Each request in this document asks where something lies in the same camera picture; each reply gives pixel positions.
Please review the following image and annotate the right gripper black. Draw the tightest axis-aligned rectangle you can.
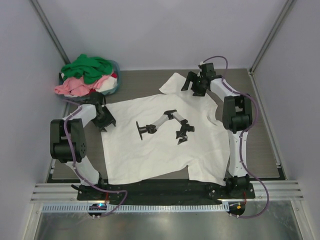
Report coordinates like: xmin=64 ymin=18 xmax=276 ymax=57
xmin=182 ymin=71 xmax=207 ymax=97

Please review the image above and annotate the teal laundry basket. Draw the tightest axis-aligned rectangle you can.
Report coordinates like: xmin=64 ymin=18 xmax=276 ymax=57
xmin=58 ymin=60 xmax=121 ymax=99

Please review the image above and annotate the white t-shirt robot print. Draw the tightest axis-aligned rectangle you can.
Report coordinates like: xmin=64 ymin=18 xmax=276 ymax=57
xmin=101 ymin=73 xmax=230 ymax=185

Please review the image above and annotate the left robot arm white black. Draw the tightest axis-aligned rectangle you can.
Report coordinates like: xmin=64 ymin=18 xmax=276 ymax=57
xmin=50 ymin=92 xmax=116 ymax=200

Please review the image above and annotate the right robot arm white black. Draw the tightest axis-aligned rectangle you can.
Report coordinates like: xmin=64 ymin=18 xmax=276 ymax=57
xmin=181 ymin=62 xmax=253 ymax=198

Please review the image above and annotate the white t-shirt in basket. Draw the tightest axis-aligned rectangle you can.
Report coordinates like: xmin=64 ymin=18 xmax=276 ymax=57
xmin=93 ymin=73 xmax=119 ymax=91

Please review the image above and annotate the red t-shirt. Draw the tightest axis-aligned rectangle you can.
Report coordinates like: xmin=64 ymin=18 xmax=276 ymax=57
xmin=88 ymin=71 xmax=119 ymax=95

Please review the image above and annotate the pink t-shirt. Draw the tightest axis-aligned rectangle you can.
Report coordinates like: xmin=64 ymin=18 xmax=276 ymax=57
xmin=54 ymin=77 xmax=97 ymax=97

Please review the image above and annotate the green t-shirt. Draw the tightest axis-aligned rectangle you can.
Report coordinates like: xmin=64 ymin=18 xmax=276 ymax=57
xmin=60 ymin=54 xmax=114 ymax=85

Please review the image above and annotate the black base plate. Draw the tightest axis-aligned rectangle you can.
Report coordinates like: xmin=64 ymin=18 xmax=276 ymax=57
xmin=71 ymin=177 xmax=255 ymax=200

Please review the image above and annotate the white slotted cable duct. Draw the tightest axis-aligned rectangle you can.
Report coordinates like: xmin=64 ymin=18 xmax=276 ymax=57
xmin=41 ymin=202 xmax=230 ymax=214

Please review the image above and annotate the right aluminium corner post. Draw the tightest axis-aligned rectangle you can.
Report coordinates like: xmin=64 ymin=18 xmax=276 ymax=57
xmin=248 ymin=0 xmax=297 ymax=76

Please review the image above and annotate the aluminium corner post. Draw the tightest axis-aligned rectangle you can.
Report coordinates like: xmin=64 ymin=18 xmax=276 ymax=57
xmin=248 ymin=0 xmax=297 ymax=76
xmin=29 ymin=0 xmax=71 ymax=64

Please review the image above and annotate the left aluminium corner post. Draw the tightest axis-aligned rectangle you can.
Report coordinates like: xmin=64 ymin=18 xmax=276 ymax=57
xmin=29 ymin=0 xmax=71 ymax=64

